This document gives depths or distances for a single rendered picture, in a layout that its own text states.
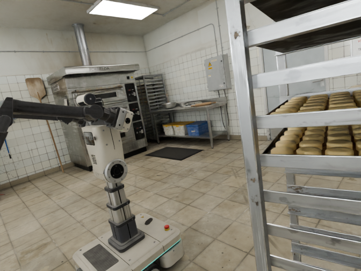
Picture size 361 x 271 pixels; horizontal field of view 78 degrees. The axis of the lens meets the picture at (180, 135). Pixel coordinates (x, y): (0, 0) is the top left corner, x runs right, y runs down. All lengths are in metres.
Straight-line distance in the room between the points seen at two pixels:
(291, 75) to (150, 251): 1.42
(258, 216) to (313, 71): 0.34
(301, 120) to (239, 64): 0.17
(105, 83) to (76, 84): 0.60
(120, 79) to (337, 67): 4.83
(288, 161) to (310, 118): 0.10
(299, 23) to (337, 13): 0.06
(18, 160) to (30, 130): 0.62
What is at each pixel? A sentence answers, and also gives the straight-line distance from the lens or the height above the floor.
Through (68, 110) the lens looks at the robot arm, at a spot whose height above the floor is 1.24.
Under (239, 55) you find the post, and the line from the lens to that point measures 0.50.
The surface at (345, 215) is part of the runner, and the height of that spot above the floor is 0.69.
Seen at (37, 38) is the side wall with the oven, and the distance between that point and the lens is 5.84.
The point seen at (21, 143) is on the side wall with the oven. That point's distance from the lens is 5.48.
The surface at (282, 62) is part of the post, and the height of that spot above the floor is 1.28.
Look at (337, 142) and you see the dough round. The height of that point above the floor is 1.06.
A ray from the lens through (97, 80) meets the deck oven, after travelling 4.91.
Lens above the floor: 1.23
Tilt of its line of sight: 11 degrees down
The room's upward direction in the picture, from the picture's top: 10 degrees counter-clockwise
